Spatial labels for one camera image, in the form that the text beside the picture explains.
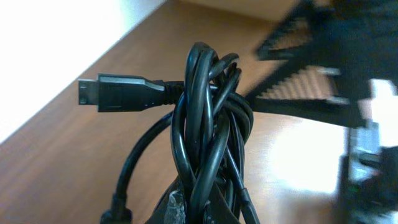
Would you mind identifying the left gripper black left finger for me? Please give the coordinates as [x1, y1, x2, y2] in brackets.
[145, 177, 193, 224]

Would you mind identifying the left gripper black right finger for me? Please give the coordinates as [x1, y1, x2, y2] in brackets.
[205, 184, 240, 224]

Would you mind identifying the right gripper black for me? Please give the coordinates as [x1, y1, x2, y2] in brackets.
[245, 0, 397, 128]

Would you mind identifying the thick black USB cable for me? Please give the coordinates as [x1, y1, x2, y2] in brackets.
[77, 42, 254, 224]

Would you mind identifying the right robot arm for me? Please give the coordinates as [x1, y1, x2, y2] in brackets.
[246, 0, 397, 223]

